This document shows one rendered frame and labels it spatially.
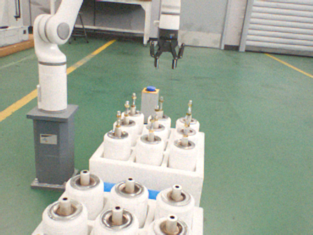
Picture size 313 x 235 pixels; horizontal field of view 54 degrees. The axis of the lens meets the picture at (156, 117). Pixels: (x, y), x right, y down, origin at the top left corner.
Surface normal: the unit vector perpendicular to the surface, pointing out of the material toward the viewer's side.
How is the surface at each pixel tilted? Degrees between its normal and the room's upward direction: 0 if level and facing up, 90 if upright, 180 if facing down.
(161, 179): 90
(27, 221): 0
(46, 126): 93
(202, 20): 90
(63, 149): 89
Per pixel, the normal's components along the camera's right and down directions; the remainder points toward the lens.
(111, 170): -0.15, 0.33
